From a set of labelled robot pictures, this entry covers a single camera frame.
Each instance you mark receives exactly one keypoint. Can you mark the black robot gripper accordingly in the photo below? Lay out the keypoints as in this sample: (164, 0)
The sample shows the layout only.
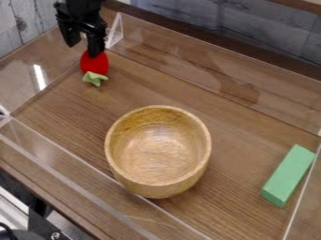
(79, 16)

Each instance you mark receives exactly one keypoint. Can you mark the red plush fruit green leaf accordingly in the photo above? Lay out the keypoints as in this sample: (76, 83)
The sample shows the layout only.
(93, 68)

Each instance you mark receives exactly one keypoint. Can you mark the wooden bowl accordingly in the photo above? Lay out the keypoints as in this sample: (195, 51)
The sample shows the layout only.
(157, 150)

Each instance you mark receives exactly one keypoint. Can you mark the green foam block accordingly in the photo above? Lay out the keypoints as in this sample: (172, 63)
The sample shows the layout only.
(287, 175)

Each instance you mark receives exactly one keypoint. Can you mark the clear acrylic corner bracket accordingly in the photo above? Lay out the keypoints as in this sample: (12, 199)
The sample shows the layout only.
(115, 32)

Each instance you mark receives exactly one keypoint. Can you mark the clear acrylic enclosure wall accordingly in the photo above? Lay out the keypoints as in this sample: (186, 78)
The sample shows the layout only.
(260, 108)

